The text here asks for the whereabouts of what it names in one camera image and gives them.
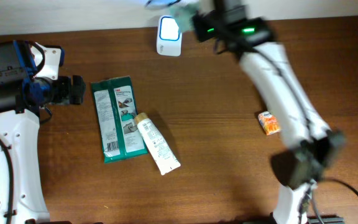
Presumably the green wipes packet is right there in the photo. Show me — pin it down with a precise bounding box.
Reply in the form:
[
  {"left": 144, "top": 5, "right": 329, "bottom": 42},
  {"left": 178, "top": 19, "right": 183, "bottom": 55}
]
[{"left": 91, "top": 76, "right": 148, "bottom": 164}]

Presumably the teal tissue pack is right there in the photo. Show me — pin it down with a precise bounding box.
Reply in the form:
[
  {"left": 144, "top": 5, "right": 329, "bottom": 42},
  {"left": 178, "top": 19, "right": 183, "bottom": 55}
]
[{"left": 168, "top": 0, "right": 200, "bottom": 33}]

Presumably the orange tissue pack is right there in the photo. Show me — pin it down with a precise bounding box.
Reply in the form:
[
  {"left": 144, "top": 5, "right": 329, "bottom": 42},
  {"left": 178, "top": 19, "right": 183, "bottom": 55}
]
[{"left": 257, "top": 111, "right": 281, "bottom": 135}]

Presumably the white cream tube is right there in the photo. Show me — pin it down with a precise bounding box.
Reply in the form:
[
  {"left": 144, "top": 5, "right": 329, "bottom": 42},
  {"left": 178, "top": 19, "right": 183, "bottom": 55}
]
[{"left": 134, "top": 113, "right": 181, "bottom": 175}]

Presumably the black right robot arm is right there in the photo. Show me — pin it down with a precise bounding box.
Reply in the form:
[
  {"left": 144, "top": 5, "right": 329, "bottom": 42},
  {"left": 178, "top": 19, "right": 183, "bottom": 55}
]
[{"left": 192, "top": 1, "right": 345, "bottom": 223}]

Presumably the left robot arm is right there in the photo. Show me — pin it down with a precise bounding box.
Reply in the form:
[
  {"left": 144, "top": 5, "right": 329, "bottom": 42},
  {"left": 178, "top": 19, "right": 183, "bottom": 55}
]
[{"left": 0, "top": 40, "right": 86, "bottom": 223}]

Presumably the white barcode scanner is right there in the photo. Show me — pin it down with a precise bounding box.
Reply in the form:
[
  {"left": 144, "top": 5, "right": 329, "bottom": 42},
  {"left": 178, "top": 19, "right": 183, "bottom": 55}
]
[{"left": 156, "top": 15, "right": 182, "bottom": 57}]

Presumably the black right camera cable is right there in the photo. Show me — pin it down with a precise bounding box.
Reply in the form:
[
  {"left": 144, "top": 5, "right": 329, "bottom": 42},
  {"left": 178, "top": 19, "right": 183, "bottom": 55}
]
[{"left": 143, "top": 0, "right": 358, "bottom": 224}]

